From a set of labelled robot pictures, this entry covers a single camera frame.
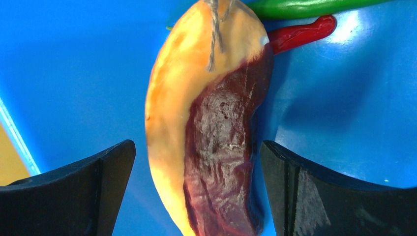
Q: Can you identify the orange toy squash slice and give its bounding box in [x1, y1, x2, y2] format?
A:
[145, 0, 270, 236]

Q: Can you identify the red toy chili pepper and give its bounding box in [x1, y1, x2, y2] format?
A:
[268, 15, 337, 55]

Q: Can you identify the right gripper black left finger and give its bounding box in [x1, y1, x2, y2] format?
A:
[0, 140, 136, 236]

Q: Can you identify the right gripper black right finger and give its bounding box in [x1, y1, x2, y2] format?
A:
[260, 141, 417, 236]

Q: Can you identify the dark red sweet potato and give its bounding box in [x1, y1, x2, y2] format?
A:
[183, 45, 273, 236]

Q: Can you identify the long thin green bean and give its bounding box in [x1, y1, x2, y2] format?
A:
[247, 0, 387, 20]

